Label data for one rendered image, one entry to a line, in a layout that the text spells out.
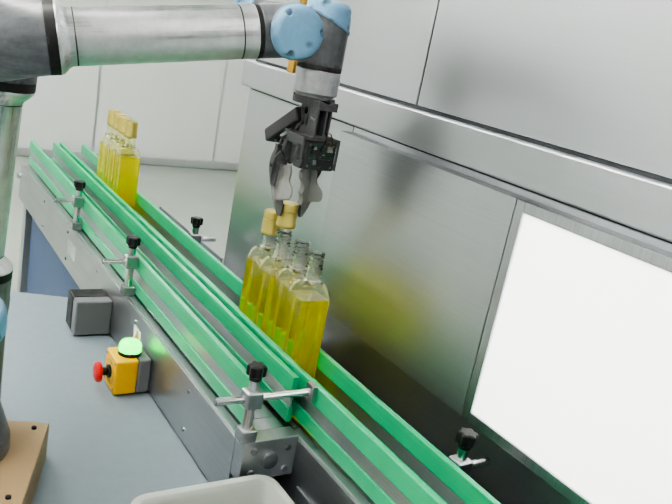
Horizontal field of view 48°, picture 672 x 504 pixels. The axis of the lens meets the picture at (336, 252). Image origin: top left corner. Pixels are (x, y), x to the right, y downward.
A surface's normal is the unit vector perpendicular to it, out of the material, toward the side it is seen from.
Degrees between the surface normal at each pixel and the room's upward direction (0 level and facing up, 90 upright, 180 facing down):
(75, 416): 0
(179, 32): 85
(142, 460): 0
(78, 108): 90
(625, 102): 90
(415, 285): 90
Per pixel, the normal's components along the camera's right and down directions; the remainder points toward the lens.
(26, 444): 0.19, -0.94
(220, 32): 0.35, 0.23
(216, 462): -0.84, 0.00
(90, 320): 0.52, 0.33
